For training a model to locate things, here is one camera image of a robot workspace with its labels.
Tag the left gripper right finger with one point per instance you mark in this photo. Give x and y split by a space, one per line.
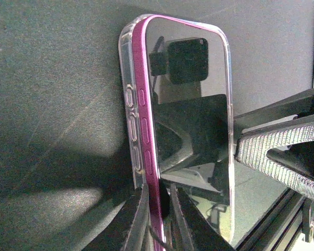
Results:
189 229

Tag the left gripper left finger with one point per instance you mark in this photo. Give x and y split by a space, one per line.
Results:
127 230

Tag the pink phone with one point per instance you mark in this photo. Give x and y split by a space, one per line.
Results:
188 125

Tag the clear phone case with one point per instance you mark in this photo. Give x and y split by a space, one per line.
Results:
128 109

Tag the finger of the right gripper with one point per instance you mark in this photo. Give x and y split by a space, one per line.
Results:
298 104
253 146

